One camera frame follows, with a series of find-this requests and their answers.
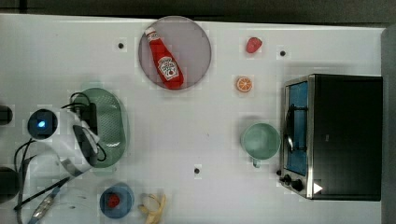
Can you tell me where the blue bowl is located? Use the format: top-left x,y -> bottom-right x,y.
99,183 -> 134,219

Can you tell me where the red toy in bowl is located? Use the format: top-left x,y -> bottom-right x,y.
107,194 -> 120,208

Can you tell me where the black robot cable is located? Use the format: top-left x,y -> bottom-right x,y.
13,91 -> 107,211

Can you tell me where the red strawberry toy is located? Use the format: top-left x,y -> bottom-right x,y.
246,37 -> 262,53

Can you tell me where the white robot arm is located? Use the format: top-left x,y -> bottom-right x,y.
14,106 -> 99,224

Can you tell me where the green mug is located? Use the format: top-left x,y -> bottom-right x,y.
240,122 -> 280,168

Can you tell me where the green plastic strainer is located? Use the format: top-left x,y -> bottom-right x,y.
69,87 -> 129,168

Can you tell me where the silver toaster oven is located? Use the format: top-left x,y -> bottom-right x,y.
277,74 -> 383,202

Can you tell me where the peeled banana toy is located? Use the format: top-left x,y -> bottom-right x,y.
138,194 -> 166,224

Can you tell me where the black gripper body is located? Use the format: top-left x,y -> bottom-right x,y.
75,103 -> 98,134

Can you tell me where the red ketchup bottle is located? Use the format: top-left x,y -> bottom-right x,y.
145,27 -> 184,90

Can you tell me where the orange slice toy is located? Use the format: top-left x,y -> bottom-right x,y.
235,77 -> 252,92

